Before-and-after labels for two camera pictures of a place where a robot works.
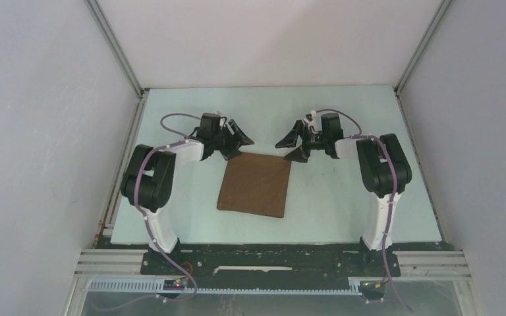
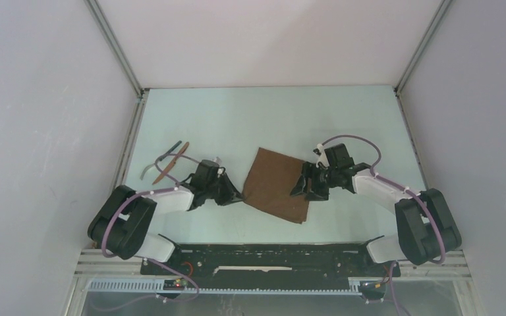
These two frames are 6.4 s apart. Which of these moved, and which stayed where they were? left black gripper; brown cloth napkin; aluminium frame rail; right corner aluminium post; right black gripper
Moved: brown cloth napkin; left black gripper; right black gripper
Stayed: aluminium frame rail; right corner aluminium post
